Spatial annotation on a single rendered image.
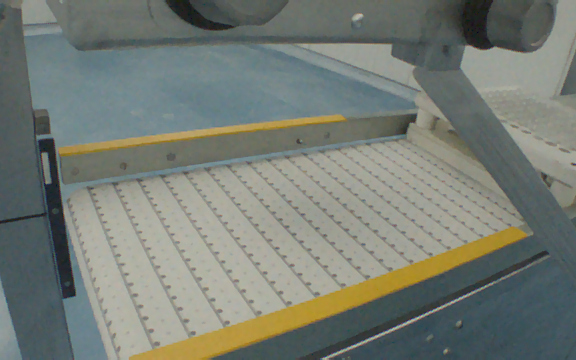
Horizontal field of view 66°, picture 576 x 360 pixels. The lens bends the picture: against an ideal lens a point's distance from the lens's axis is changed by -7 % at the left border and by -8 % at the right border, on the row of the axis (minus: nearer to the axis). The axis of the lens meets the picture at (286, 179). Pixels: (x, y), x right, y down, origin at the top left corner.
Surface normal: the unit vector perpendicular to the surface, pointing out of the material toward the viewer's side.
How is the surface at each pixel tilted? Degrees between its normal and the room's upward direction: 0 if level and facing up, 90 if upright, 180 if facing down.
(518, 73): 90
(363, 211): 0
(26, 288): 90
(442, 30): 90
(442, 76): 87
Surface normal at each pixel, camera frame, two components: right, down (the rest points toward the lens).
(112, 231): 0.11, -0.87
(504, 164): -0.04, 0.43
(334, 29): 0.51, 0.46
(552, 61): -0.73, 0.25
